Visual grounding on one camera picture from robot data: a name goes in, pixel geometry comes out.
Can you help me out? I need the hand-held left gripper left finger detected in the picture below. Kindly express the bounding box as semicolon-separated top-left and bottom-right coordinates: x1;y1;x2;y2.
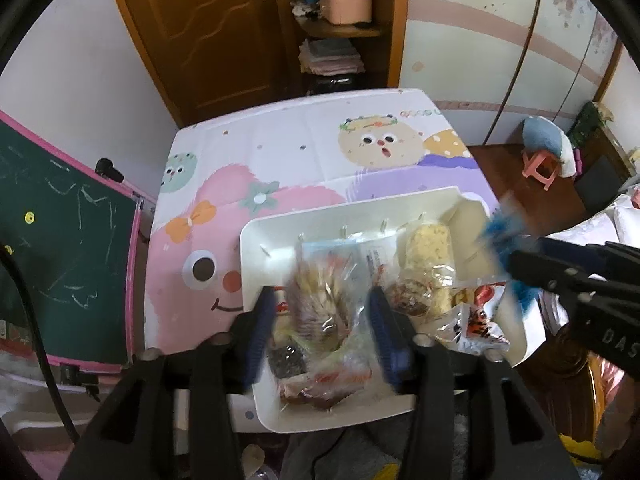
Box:
57;286;278;480

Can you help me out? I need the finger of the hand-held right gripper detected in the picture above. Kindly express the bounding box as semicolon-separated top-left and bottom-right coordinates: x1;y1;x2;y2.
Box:
507;249;607;307
519;236;640;282

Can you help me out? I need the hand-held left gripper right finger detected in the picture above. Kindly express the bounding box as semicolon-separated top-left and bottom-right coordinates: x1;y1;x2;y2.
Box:
367;286;581;480

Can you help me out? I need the brown chocolate snack packet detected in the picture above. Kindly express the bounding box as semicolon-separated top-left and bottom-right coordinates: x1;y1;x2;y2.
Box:
267;345;308;378

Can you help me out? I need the clear bag with green label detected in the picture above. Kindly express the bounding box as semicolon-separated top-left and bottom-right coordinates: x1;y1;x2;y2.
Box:
285;240;361;355

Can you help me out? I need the blue and white snack packet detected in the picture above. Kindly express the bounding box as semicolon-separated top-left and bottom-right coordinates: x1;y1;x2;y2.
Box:
477;197;543;318

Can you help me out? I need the dark red snack packet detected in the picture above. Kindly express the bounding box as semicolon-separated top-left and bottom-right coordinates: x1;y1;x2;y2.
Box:
277;380;351;411

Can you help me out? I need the light blue packet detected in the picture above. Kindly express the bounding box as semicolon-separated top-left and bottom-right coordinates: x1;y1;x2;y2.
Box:
300;232;401;281

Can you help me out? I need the red and white tiger packet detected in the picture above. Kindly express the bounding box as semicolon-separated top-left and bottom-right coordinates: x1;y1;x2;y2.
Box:
435;282;511;356

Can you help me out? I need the white plastic tray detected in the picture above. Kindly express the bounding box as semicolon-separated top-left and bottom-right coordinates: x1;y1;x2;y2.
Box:
239;185;528;433

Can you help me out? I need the clear bag of crackers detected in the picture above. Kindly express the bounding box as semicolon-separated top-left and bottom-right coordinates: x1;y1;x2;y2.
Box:
402;222;458;318

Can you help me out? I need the white pillow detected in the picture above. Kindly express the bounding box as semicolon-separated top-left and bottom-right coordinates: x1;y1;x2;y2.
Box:
545;195;640;261

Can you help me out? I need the pink garment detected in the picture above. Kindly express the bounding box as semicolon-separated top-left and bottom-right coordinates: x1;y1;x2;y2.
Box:
595;355;640;426

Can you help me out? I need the dark wooden cabinet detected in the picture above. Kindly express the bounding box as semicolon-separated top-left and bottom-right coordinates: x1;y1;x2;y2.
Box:
572;102;638;216

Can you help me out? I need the wooden bedpost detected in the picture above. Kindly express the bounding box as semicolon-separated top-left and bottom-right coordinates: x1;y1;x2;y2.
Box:
520;320;608;456

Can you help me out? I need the pink plastic stool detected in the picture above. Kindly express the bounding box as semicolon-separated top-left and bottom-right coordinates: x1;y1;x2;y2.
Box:
522;152;558;191

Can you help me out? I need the person's grey fleece clothing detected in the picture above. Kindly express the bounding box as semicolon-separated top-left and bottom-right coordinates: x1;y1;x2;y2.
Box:
240;425;416;480

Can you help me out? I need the blue cushion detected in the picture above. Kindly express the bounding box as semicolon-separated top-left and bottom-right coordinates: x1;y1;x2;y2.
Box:
521;116;576;178

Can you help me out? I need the black easel knob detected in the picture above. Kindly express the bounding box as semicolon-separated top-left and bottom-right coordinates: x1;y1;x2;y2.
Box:
95;158;125;184

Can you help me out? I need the floral sliding wardrobe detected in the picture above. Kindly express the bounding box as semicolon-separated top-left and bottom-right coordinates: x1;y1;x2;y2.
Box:
397;0;636;151

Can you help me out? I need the dark box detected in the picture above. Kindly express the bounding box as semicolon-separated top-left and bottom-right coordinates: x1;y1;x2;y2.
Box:
305;75;358;96

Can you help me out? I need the stack of folded towels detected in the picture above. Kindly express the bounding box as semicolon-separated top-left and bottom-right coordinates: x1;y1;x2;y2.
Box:
298;39;364;77

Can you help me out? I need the wooden corner shelf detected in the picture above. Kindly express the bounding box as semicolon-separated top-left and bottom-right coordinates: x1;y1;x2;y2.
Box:
277;0;411;96

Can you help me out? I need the brown wooden door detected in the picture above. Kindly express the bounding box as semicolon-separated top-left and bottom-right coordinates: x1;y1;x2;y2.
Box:
102;0;306;126

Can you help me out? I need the green chalkboard with pink frame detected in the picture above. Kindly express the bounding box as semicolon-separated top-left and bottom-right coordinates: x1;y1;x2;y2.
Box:
0;110;146;376

